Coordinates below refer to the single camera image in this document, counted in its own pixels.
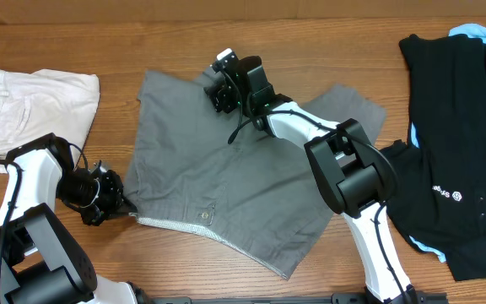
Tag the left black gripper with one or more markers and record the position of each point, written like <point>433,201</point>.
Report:
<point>115,196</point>

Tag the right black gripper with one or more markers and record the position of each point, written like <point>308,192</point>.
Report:
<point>223,99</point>

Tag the grey shorts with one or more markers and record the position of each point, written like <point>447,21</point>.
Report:
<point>256,195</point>

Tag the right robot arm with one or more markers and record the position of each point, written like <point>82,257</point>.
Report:
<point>353,177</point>

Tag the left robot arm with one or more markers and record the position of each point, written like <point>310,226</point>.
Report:
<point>40,261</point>

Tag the folded beige shorts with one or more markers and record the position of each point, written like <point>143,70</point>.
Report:
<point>46,101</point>

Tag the black polo shirt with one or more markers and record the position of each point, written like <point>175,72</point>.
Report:
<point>442,198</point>

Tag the light blue garment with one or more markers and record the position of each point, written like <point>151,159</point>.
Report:
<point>473,31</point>

